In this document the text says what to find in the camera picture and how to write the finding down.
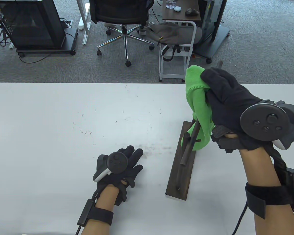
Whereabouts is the dark metal desktop rack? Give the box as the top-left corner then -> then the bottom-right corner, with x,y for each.
165,61 -> 223,201

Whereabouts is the grey bag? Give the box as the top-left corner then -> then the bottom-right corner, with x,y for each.
149,24 -> 203,61

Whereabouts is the black floor cable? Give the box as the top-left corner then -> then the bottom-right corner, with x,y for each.
18,29 -> 77,64

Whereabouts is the person's left forearm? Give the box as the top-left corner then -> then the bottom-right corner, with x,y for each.
81,185 -> 119,235

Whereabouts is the green square towel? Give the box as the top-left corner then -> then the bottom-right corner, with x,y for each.
181,65 -> 215,151

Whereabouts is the white rolling wire cart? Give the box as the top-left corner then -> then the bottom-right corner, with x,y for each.
159,21 -> 196,82

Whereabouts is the black rolling stand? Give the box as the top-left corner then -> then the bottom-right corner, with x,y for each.
193,0 -> 231,64

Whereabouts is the dark wooden side table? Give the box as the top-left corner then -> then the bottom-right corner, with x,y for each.
162,0 -> 201,22

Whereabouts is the person's right hand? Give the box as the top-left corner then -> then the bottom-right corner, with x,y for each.
200,67 -> 284,154

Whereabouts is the white desk leg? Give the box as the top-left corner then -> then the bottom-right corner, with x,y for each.
76,0 -> 91,45

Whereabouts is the black round tracking controller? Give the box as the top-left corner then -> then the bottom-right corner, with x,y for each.
93,152 -> 128,182
240,100 -> 294,150

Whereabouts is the black office chair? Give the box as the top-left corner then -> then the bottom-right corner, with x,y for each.
88,0 -> 155,67

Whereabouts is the black rolling cabinet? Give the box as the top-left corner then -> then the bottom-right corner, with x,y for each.
0,0 -> 78,57

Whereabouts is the person's left hand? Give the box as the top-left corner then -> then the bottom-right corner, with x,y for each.
93,146 -> 144,205

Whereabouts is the person's right forearm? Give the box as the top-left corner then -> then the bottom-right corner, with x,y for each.
238,144 -> 294,235

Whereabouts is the white desktop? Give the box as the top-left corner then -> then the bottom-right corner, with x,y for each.
0,83 -> 294,235

